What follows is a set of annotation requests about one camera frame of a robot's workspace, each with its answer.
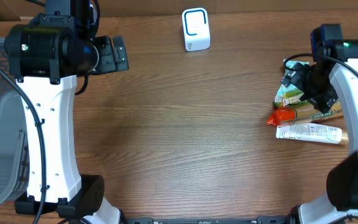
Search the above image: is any white shampoo tube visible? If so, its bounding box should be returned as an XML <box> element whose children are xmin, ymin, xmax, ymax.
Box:
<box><xmin>276</xmin><ymin>123</ymin><xmax>349</xmax><ymax>144</ymax></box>

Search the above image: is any orange spaghetti pack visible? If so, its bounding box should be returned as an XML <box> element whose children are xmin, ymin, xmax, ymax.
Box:
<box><xmin>267</xmin><ymin>101</ymin><xmax>343</xmax><ymax>126</ymax></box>

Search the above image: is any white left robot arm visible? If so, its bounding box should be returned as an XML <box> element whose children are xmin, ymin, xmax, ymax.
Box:
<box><xmin>4</xmin><ymin>1</ymin><xmax>129</xmax><ymax>224</ymax></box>

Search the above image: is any white barcode scanner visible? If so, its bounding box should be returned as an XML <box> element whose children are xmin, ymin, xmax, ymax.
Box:
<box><xmin>181</xmin><ymin>7</ymin><xmax>211</xmax><ymax>52</ymax></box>

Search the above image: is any dark grey plastic basket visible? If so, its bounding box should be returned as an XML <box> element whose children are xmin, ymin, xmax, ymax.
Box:
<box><xmin>0</xmin><ymin>76</ymin><xmax>29</xmax><ymax>204</ymax></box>

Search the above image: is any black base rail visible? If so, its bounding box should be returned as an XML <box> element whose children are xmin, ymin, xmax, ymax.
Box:
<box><xmin>122</xmin><ymin>216</ymin><xmax>293</xmax><ymax>224</ymax></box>

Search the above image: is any green snack bar wrapper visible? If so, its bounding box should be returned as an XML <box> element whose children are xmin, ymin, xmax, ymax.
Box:
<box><xmin>274</xmin><ymin>84</ymin><xmax>307</xmax><ymax>108</ymax></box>

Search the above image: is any teal snack packet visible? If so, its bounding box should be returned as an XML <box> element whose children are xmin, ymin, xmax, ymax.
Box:
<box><xmin>284</xmin><ymin>60</ymin><xmax>310</xmax><ymax>77</ymax></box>

